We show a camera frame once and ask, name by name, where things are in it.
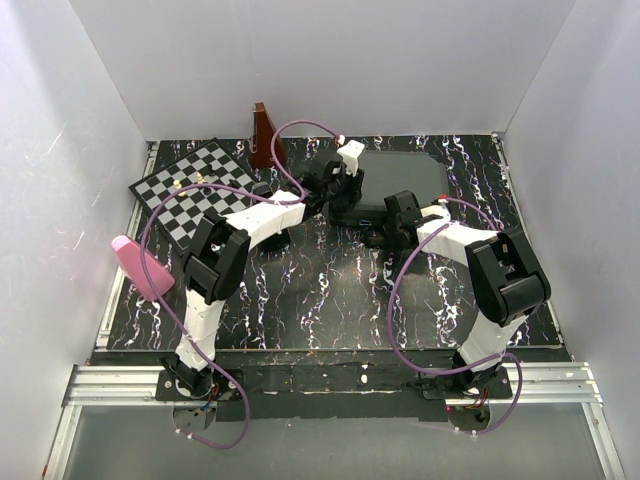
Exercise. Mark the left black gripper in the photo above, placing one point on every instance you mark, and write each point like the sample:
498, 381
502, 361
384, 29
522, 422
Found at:
355, 186

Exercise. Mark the black front mounting bar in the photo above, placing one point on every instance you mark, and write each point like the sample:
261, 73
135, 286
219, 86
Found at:
314, 384

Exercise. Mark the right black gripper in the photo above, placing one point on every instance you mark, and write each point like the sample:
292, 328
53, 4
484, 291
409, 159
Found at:
391, 229

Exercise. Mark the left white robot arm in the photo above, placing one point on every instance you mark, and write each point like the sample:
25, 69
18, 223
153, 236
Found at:
215, 261

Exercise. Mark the aluminium rail frame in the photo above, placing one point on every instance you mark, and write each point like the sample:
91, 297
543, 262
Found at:
326, 291

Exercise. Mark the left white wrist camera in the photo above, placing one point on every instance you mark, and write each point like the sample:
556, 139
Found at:
350, 153

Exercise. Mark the brown wooden metronome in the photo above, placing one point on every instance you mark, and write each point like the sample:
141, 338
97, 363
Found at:
260, 141

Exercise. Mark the pink metronome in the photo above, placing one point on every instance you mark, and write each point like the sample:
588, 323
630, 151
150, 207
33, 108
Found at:
149, 276

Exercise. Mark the black white chessboard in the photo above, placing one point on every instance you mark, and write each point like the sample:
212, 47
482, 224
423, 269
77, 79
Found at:
181, 215

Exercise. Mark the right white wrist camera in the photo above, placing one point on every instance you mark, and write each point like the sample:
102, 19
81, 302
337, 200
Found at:
437, 210

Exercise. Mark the black poker chip case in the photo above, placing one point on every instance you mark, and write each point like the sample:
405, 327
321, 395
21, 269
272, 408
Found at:
388, 173

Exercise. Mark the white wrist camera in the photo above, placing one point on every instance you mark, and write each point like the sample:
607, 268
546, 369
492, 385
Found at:
350, 153
437, 210

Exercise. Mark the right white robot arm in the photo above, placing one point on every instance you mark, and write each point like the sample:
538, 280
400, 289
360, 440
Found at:
507, 279

